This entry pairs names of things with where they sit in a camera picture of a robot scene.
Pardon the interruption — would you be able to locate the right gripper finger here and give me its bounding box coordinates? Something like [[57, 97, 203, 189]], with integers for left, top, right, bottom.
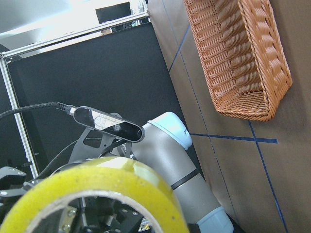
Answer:
[[188, 223, 201, 233]]

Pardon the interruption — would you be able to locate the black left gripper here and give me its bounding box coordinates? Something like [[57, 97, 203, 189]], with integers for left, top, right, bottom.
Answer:
[[0, 128, 143, 233]]

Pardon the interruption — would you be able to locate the yellow tape roll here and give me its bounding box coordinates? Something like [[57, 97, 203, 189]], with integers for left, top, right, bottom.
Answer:
[[0, 156, 189, 233]]

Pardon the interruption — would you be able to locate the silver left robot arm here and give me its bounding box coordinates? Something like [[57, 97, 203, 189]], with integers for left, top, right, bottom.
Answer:
[[0, 108, 234, 233]]

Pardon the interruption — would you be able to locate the brown wicker basket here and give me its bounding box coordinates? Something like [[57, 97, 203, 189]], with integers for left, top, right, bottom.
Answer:
[[184, 0, 293, 121]]

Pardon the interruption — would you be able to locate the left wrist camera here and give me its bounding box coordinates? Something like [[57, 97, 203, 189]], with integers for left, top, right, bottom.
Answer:
[[73, 106, 145, 142]]

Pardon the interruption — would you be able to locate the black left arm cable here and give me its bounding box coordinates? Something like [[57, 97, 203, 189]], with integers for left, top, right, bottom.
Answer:
[[0, 101, 76, 119]]

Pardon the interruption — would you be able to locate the aluminium cage frame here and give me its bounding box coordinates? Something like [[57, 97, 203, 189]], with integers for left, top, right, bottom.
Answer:
[[0, 10, 150, 178]]

